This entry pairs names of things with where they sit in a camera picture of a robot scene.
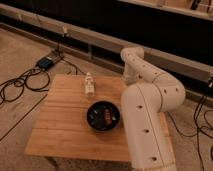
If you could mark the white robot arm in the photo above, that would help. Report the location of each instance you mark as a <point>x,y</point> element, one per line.
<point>150,90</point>

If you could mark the small white bottle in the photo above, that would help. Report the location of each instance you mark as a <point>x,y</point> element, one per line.
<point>89,85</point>

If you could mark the red object in bowl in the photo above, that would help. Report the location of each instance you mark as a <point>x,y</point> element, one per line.
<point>107,116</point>

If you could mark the black bowl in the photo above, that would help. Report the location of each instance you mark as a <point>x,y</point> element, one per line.
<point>95,116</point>

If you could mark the black power adapter box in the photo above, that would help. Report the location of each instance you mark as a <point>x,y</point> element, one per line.
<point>45,63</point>

